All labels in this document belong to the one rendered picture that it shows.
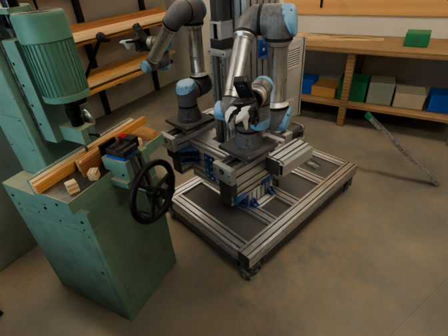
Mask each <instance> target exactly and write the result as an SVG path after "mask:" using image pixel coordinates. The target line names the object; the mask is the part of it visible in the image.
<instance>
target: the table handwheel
mask: <svg viewBox="0 0 448 336"><path fill-rule="evenodd" d="M156 165H162V166H163V167H164V168H165V169H166V170H167V174H166V175H165V176H164V178H162V180H161V181H160V182H159V183H158V184H157V185H154V184H150V185H149V186H148V185H142V184H141V180H142V179H143V177H144V176H145V174H146V173H147V172H148V170H150V169H151V168H152V167H154V166H156ZM167 178H169V189H168V192H167V196H166V199H165V201H164V203H163V205H162V207H161V208H160V210H158V212H156V213H155V201H156V199H158V198H160V196H161V194H162V188H161V186H162V184H163V183H164V182H165V180H166V179H167ZM130 189H131V190H130V194H129V209H130V212H131V215H132V217H133V218H134V220H136V222H138V223H140V224H142V225H148V224H152V223H154V222H156V221H157V220H158V219H159V218H161V216H162V215H163V214H164V213H165V212H166V210H167V208H168V206H169V204H170V202H171V200H172V198H173V193H174V189H175V174H174V171H173V168H172V166H171V165H170V164H169V163H168V162H167V161H166V160H164V159H154V160H151V161H149V162H148V163H146V164H145V165H144V166H142V168H141V169H140V170H139V172H138V173H137V175H136V176H135V178H134V180H133V183H132V186H131V188H130ZM138 191H139V192H142V193H146V196H147V197H149V198H151V214H152V218H150V219H148V218H143V217H142V216H140V214H139V213H138V210H137V204H136V199H137V192H138Z"/></svg>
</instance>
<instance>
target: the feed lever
mask: <svg viewBox="0 0 448 336"><path fill-rule="evenodd" d="M96 38H97V43H96V46H95V48H94V51H93V54H92V56H91V60H90V62H89V65H88V68H87V70H86V73H85V76H86V78H88V76H89V73H90V70H91V68H92V65H93V62H94V60H95V57H96V54H97V52H98V49H99V46H100V44H101V42H103V41H104V40H105V39H106V36H105V34H104V33H102V32H98V33H97V34H96ZM86 101H87V98H86V97H85V98H83V99H80V100H78V101H77V103H78V105H82V104H84V103H86Z"/></svg>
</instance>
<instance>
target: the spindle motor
mask: <svg viewBox="0 0 448 336"><path fill-rule="evenodd" d="M9 19H10V21H11V24H12V26H13V28H14V30H15V33H16V36H17V38H18V40H19V42H20V45H21V47H22V50H23V52H24V54H25V57H26V59H27V62H28V64H29V66H30V69H31V71H32V74H33V76H34V78H35V81H36V83H37V86H38V88H39V90H40V92H41V95H42V98H43V100H44V102H45V103H48V104H53V105H57V104H64V103H71V102H74V101H78V100H80V99H83V98H85V97H87V96H88V95H89V94H90V93H91V90H90V88H89V84H88V82H87V78H86V76H85V72H84V69H83V66H82V63H81V60H80V57H79V53H78V50H77V47H76V44H75V40H74V38H73V34H72V31H71V28H70V25H69V22H68V19H67V15H66V12H65V11H64V10H63V9H62V8H50V9H36V10H29V11H21V12H16V13H12V14H10V18H9Z"/></svg>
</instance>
